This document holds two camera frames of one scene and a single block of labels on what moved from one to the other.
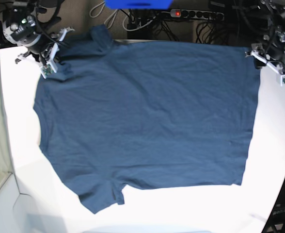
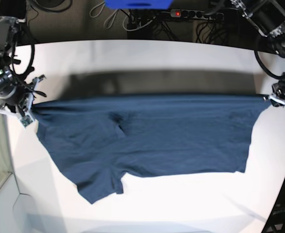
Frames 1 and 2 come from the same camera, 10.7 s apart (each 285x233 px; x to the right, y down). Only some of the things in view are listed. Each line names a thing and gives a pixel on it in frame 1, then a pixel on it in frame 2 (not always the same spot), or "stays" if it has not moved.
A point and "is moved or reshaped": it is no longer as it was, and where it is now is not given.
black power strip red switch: x=211 y=15 stays
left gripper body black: x=41 y=50 → x=20 y=95
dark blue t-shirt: x=121 y=114 is moved or reshaped
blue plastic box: x=139 y=4 stays
